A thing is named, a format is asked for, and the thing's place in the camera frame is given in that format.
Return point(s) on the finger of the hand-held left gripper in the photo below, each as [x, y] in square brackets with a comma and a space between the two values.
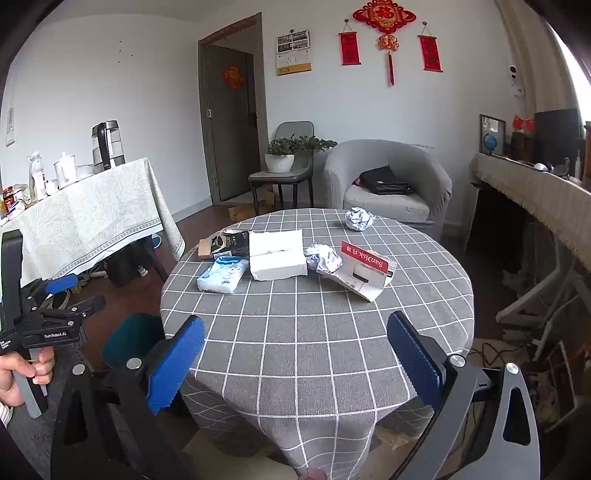
[87, 306]
[62, 284]

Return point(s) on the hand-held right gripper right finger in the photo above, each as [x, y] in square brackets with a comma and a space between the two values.
[415, 360]

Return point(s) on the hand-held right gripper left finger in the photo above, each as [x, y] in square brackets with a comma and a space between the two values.
[178, 364]

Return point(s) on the teal trash bin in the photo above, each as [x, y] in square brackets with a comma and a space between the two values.
[131, 337]

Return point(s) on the printed paper ball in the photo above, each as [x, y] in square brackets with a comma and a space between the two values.
[323, 259]
[359, 218]

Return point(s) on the person's left hand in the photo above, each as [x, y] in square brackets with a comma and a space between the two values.
[16, 378]

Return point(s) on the black storage box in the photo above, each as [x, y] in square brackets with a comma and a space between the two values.
[122, 267]

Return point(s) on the pale leaf-print tablecloth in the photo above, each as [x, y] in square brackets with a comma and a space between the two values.
[92, 207]

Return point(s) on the blue and white tissue packet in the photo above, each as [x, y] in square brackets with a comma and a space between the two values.
[221, 274]

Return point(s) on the red and white card package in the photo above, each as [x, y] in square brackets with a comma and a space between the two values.
[364, 270]

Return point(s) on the grey checked tablecloth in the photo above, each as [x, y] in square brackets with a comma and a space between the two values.
[314, 323]

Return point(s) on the clear plastic bottle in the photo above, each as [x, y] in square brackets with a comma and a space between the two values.
[37, 173]

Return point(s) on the white jug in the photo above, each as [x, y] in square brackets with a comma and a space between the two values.
[64, 170]

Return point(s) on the brown cardboard piece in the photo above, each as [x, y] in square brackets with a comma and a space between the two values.
[203, 249]

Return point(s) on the black crumpled packet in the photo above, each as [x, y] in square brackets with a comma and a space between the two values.
[229, 243]

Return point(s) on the white cardboard box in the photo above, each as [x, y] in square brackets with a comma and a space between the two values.
[277, 261]

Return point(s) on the glass electric kettle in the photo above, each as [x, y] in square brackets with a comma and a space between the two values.
[108, 145]

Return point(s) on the flat cardboard on floor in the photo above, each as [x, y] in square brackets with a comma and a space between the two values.
[244, 210]

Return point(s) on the grey round armchair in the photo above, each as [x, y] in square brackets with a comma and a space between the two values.
[388, 184]

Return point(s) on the black bag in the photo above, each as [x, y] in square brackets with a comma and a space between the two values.
[383, 181]

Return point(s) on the long desk with beige cloth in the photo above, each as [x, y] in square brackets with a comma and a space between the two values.
[540, 194]

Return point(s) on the grey dining chair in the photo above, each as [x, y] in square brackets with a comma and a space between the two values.
[288, 175]

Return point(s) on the grey door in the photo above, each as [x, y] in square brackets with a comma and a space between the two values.
[231, 129]

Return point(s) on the potted plant in white pot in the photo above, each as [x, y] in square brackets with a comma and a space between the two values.
[281, 159]

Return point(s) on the framed picture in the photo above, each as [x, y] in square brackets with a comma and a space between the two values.
[491, 136]

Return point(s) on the small red flags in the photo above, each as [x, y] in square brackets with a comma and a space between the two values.
[524, 123]

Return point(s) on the red paper door decoration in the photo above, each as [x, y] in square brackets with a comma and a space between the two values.
[234, 76]

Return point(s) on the red hanging scroll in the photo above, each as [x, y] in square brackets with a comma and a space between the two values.
[349, 48]
[430, 53]

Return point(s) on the white desk frame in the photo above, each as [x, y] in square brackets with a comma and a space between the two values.
[545, 295]

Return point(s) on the white wall switch panel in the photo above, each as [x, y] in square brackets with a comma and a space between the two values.
[9, 127]

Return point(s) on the white security camera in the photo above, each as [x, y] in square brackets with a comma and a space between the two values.
[515, 78]

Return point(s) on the wall calendar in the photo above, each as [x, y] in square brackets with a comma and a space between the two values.
[294, 53]

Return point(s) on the red knot wall ornament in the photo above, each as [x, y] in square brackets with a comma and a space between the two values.
[384, 21]

